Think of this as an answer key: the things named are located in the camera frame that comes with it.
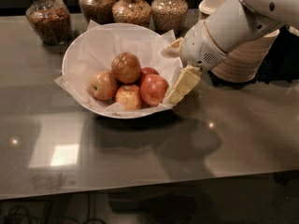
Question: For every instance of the glass cereal jar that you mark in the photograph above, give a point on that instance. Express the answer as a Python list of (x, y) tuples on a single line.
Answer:
[(135, 12), (169, 14), (51, 21), (99, 11)]

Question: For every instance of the yellow-red left apple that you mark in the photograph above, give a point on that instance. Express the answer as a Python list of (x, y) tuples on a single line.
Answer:
[(103, 86)]

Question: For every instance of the red right apple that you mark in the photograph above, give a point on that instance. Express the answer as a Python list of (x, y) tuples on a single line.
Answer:
[(153, 89)]

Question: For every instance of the yellow-red front apple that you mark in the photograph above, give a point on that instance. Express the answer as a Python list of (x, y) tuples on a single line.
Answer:
[(129, 96)]

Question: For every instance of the yellow-red apple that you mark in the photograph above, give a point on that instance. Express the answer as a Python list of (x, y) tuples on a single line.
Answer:
[(129, 96), (103, 86)]

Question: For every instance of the front stack of paper bowls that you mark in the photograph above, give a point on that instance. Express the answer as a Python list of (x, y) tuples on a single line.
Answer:
[(242, 64)]

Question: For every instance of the dark red top apple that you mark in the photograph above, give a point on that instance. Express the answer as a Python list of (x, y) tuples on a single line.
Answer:
[(126, 68)]

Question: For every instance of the white bowl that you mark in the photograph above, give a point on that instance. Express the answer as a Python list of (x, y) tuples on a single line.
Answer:
[(81, 54)]

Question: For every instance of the red back apple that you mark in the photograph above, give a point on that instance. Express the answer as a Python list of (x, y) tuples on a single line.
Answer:
[(147, 71)]

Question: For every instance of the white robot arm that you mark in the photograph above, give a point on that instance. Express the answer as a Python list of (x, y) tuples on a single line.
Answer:
[(231, 42)]

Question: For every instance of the white paper liner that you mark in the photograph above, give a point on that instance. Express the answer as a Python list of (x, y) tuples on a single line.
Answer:
[(102, 44)]

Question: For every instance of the left glass cereal jar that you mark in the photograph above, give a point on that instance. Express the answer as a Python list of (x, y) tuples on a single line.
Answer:
[(51, 21)]

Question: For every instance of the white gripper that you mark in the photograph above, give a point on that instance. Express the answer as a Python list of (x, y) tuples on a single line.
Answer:
[(200, 48)]

